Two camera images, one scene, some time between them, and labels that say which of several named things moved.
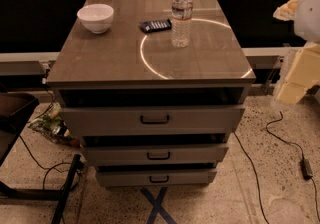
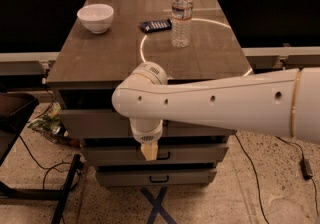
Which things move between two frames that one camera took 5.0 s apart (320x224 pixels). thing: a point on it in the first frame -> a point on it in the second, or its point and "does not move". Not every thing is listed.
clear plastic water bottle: (181, 9) does not move
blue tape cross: (157, 206) does not move
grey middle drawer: (114, 155) does not move
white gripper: (308, 18) -> (146, 135)
